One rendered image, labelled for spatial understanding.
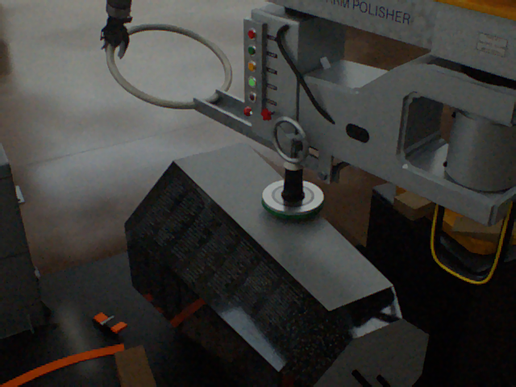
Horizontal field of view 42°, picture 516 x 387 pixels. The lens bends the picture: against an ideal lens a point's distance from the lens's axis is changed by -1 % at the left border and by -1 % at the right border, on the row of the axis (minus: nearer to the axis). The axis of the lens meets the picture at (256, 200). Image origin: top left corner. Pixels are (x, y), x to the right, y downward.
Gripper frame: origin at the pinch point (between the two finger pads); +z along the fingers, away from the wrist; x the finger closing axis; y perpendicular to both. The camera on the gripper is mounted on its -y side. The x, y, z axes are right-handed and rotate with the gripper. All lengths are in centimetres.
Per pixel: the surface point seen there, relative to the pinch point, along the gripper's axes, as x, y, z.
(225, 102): 49, 9, -7
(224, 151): 54, 5, 21
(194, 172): 48, 24, 19
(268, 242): 84, 58, 0
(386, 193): 119, 8, 4
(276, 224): 84, 48, 2
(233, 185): 64, 28, 13
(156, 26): 9.4, -17.2, -7.0
